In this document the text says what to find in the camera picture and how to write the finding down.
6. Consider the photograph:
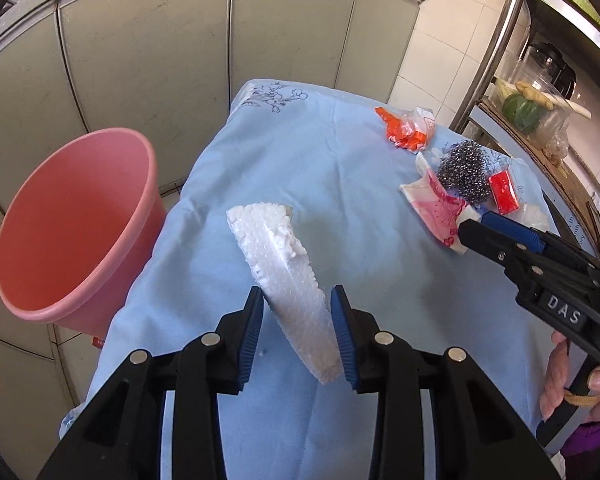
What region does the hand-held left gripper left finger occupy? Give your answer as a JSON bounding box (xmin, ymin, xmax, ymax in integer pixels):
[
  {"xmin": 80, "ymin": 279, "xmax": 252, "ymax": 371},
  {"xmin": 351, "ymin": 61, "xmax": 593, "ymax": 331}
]
[{"xmin": 37, "ymin": 286, "xmax": 265, "ymax": 480}]

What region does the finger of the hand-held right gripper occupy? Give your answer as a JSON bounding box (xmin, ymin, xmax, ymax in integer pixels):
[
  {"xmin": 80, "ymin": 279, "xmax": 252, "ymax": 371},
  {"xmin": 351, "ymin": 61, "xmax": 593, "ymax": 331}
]
[
  {"xmin": 457, "ymin": 220, "xmax": 536, "ymax": 273},
  {"xmin": 480, "ymin": 210, "xmax": 548, "ymax": 256}
]

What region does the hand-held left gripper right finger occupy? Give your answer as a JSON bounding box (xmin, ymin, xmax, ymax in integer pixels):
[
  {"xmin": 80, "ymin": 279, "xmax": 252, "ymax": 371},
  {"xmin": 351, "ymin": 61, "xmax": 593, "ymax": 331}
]
[{"xmin": 330, "ymin": 285, "xmax": 551, "ymax": 480}]

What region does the pink and white wrapper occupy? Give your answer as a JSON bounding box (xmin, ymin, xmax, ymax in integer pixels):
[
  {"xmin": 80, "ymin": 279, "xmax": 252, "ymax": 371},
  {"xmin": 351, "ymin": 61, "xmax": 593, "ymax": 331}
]
[{"xmin": 401, "ymin": 152, "xmax": 481, "ymax": 253}]

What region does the white foam piece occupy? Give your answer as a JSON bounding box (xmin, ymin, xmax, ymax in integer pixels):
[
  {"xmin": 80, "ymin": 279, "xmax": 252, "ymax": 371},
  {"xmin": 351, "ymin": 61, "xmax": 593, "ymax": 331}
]
[{"xmin": 226, "ymin": 201, "xmax": 342, "ymax": 386}]

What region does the pink plastic bucket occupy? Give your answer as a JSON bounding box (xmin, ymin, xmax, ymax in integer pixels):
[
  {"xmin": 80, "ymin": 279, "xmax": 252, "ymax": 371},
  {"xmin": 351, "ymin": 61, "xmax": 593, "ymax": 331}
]
[{"xmin": 0, "ymin": 128, "xmax": 168, "ymax": 336}]

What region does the person's right forearm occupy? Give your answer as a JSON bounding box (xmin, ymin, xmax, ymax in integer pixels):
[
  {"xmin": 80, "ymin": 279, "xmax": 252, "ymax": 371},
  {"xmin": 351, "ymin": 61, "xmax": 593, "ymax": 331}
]
[{"xmin": 560, "ymin": 417, "xmax": 600, "ymax": 461}]

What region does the person's right hand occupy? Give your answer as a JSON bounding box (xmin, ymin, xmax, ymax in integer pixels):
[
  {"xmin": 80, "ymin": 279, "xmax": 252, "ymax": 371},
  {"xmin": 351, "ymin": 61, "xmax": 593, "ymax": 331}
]
[{"xmin": 539, "ymin": 334, "xmax": 600, "ymax": 423}]

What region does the clear plastic bag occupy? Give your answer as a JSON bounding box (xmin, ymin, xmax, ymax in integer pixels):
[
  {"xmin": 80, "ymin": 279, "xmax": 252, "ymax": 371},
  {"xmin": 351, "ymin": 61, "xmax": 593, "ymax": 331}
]
[{"xmin": 517, "ymin": 202, "xmax": 551, "ymax": 233}]

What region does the cardboard sheet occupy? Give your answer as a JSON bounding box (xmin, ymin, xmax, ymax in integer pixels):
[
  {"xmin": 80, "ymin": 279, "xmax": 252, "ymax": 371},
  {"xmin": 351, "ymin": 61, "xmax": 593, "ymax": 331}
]
[{"xmin": 480, "ymin": 97, "xmax": 600, "ymax": 256}]

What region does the steel wool scrubber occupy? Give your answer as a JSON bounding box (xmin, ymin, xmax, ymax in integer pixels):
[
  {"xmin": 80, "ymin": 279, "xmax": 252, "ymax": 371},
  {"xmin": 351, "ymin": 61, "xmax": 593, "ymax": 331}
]
[{"xmin": 437, "ymin": 141, "xmax": 501, "ymax": 206}]

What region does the plastic bag of food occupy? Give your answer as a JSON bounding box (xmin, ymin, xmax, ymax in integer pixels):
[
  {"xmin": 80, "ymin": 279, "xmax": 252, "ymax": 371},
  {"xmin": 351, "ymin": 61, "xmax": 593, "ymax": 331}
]
[{"xmin": 542, "ymin": 130, "xmax": 571, "ymax": 168}]

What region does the clear plastic container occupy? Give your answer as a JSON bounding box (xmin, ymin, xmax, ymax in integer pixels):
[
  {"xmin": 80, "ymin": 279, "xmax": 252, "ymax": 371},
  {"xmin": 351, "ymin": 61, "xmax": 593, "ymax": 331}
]
[{"xmin": 490, "ymin": 57, "xmax": 571, "ymax": 146}]

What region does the green squash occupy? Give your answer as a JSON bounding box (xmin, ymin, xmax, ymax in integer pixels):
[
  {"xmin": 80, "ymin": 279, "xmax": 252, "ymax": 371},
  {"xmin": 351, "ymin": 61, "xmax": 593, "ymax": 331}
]
[{"xmin": 502, "ymin": 92, "xmax": 542, "ymax": 133}]

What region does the white radish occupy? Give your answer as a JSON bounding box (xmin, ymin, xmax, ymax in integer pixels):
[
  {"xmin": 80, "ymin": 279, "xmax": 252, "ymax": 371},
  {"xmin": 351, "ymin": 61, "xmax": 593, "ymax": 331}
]
[{"xmin": 545, "ymin": 92, "xmax": 592, "ymax": 120}]

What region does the ginger root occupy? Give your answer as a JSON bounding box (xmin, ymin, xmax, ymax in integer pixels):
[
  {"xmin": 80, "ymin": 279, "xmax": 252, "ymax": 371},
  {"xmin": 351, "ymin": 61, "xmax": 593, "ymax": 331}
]
[{"xmin": 515, "ymin": 80, "xmax": 555, "ymax": 110}]

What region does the orange and white wrapper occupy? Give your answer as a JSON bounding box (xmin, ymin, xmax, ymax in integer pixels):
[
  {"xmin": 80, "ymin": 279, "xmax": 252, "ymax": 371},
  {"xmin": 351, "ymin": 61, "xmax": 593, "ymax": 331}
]
[{"xmin": 375, "ymin": 106, "xmax": 437, "ymax": 154}]

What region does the light blue floral cloth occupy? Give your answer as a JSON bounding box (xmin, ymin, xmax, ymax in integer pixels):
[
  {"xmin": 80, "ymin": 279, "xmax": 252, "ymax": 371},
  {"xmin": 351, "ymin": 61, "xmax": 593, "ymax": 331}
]
[{"xmin": 60, "ymin": 79, "xmax": 561, "ymax": 480}]

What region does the metal shelf rack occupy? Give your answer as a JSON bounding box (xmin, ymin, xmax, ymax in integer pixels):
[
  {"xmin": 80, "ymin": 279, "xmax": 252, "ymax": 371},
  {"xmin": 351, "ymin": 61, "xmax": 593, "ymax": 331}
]
[{"xmin": 450, "ymin": 0, "xmax": 600, "ymax": 261}]

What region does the pale green kitchen cabinet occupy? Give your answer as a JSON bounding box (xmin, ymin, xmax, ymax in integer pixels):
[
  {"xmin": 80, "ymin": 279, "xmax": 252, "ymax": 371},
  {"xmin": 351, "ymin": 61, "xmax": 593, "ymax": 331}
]
[{"xmin": 0, "ymin": 0, "xmax": 428, "ymax": 411}]

